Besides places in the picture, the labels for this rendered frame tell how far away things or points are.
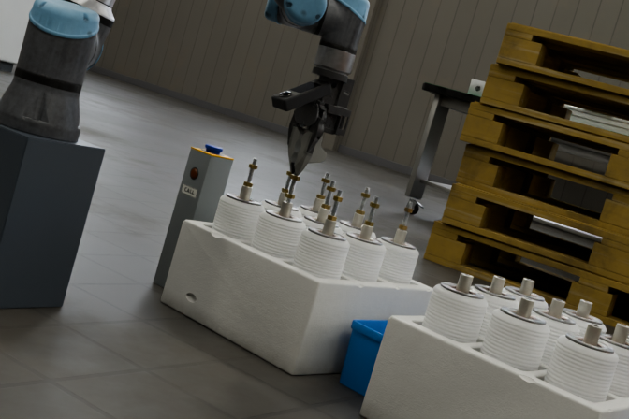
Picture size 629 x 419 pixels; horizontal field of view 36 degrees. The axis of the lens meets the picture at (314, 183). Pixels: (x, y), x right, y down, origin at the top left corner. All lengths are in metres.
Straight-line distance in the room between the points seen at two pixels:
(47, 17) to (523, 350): 0.96
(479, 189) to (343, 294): 2.13
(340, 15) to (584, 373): 0.81
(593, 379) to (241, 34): 10.02
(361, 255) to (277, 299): 0.20
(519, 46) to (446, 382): 2.40
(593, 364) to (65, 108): 0.96
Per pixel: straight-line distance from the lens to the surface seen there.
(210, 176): 2.12
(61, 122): 1.73
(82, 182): 1.78
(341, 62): 1.89
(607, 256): 3.73
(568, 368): 1.54
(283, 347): 1.81
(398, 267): 2.01
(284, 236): 1.89
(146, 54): 12.23
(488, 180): 3.89
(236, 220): 1.97
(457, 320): 1.64
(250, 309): 1.87
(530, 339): 1.59
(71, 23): 1.73
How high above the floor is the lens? 0.50
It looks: 5 degrees down
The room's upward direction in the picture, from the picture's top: 16 degrees clockwise
